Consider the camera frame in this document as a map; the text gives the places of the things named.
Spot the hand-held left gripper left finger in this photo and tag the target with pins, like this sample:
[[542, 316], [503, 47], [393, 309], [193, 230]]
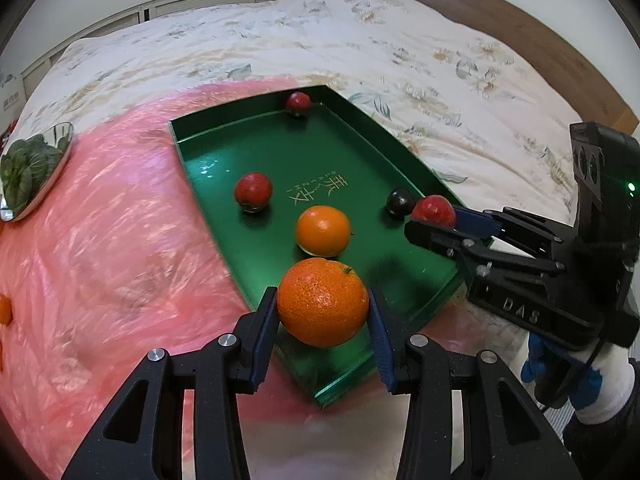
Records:
[[265, 340]]

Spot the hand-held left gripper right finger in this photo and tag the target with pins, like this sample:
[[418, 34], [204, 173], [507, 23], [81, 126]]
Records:
[[380, 340]]

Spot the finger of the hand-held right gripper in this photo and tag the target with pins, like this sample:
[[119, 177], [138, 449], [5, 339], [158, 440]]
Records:
[[440, 240], [477, 221]]

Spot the red apple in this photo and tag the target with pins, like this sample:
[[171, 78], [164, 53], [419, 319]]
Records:
[[254, 190], [298, 104], [435, 210]]

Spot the dark purple plum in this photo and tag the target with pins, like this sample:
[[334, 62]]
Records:
[[400, 201]]

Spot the large bumpy orange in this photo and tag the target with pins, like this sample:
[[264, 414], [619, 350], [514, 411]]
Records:
[[323, 302]]

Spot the smooth orange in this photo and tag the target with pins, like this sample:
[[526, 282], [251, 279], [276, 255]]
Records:
[[322, 230]]

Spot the green metal tray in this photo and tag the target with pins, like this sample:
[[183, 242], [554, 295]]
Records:
[[300, 160]]

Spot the person's right forearm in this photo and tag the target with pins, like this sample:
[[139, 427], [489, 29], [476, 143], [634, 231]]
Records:
[[605, 450]]

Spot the person's right hand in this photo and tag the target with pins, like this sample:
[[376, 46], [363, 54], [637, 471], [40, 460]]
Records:
[[607, 380]]

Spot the pink plastic sheet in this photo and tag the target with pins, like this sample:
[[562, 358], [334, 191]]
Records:
[[125, 260]]

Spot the wooden headboard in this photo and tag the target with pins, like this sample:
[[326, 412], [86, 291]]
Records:
[[500, 5]]

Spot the small orange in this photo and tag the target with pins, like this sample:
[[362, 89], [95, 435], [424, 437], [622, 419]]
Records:
[[4, 307]]

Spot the white plate with dark rim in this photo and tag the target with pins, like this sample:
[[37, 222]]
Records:
[[62, 155]]

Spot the green leafy vegetable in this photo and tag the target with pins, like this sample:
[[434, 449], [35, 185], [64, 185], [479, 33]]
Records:
[[25, 170]]

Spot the white printed cardboard box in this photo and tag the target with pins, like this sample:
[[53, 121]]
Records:
[[10, 97]]

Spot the white panelled bed frame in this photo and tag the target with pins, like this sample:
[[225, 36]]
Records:
[[150, 12]]

